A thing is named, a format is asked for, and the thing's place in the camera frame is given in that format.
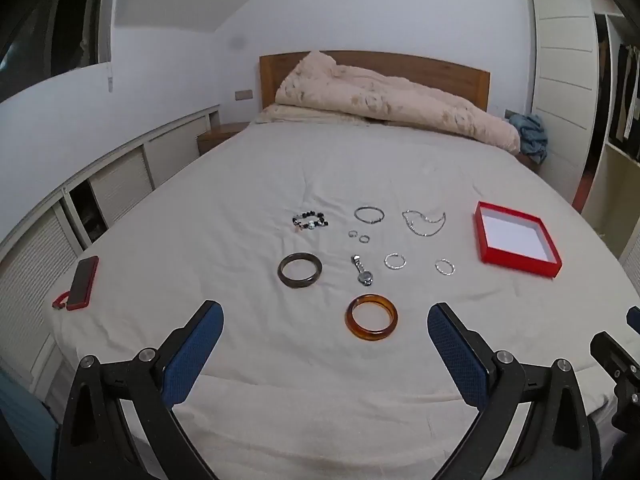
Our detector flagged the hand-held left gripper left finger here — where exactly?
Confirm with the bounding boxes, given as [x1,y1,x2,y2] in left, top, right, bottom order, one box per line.
[52,300,224,480]

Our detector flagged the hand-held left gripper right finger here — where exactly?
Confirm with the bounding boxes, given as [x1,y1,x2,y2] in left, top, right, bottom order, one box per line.
[426,302,601,480]

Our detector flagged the dark grey bangle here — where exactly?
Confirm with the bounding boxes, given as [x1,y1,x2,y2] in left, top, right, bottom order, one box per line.
[277,253,323,290]

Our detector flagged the amber bangle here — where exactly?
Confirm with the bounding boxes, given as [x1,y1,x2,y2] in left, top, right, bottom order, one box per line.
[344,294,399,343]

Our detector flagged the silver wristwatch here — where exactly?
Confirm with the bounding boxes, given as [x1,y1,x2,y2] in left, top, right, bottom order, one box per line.
[351,254,375,287]

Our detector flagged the red jewelry box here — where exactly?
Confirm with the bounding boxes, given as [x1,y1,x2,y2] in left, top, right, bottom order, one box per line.
[472,201,563,279]

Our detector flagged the phone in red case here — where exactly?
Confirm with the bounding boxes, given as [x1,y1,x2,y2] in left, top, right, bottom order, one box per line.
[52,256,100,312]

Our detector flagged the red object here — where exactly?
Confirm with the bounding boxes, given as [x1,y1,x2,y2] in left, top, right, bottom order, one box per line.
[572,170,593,213]

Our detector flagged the open closet shelf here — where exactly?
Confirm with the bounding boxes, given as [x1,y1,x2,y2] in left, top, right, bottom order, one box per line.
[582,10,640,261]

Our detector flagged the bed with beige sheet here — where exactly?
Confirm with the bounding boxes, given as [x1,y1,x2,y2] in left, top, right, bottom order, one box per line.
[50,120,640,480]

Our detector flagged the blue cloth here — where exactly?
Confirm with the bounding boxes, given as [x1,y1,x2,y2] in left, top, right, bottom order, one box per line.
[0,370,56,466]

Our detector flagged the low slatted white cabinet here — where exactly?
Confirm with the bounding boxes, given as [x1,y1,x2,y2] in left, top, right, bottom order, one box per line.
[0,105,221,411]

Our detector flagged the wooden nightstand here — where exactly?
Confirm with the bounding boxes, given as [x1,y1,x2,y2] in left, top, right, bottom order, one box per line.
[196,122,251,157]

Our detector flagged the blue crumpled clothes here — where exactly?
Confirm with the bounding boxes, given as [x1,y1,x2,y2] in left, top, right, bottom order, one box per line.
[509,113,550,163]

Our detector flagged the hanging clothes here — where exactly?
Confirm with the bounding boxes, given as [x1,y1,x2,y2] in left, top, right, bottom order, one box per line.
[612,42,640,146]

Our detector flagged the beige pillow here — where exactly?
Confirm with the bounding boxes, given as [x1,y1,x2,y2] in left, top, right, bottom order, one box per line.
[252,102,371,126]

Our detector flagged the beige floral duvet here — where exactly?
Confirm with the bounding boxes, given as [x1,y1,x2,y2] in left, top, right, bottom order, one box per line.
[274,51,522,155]

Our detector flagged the white wardrobe door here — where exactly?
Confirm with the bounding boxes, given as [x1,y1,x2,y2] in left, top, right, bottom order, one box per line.
[524,0,598,206]

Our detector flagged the wooden headboard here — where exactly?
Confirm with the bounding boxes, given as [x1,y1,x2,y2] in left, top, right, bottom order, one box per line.
[259,51,491,111]

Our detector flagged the silver chain necklace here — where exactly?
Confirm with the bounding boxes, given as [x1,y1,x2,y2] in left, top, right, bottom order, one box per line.
[401,209,449,238]

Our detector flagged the black beaded bracelet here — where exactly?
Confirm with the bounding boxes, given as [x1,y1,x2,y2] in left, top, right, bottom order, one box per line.
[291,212,331,233]

